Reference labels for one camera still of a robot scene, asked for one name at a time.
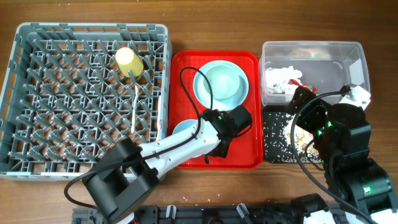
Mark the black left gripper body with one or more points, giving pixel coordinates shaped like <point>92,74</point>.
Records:
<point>222,155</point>

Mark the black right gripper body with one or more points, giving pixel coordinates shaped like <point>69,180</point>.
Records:
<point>313,118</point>

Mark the red snack wrapper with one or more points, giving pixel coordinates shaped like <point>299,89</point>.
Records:
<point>297,83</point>

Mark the rice food waste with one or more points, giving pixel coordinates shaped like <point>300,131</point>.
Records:
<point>298,140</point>

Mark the light blue small bowl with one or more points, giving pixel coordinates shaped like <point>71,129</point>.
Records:
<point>184,125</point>

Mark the white tissue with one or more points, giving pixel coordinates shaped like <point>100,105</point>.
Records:
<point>277,80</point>

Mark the white plastic spoon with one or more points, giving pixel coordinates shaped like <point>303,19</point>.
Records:
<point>134,106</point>

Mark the yellow plastic cup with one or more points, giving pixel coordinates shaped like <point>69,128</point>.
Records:
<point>128,60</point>

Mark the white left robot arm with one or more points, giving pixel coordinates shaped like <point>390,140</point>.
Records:
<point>122,180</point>

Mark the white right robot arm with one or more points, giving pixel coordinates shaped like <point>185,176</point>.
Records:
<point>341,136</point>

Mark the grey plastic dishwasher rack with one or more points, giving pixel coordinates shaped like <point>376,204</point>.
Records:
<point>65,102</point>

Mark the red plastic tray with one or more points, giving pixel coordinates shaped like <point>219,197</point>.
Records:
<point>246,151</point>

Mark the light blue plate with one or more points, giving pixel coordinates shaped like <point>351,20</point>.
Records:
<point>223,105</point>

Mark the light green bowl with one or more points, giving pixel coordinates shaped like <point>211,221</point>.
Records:
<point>224,81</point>

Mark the clear plastic bin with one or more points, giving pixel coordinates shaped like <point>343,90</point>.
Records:
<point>324,65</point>

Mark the black plastic tray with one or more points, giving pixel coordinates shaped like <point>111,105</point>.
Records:
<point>273,137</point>

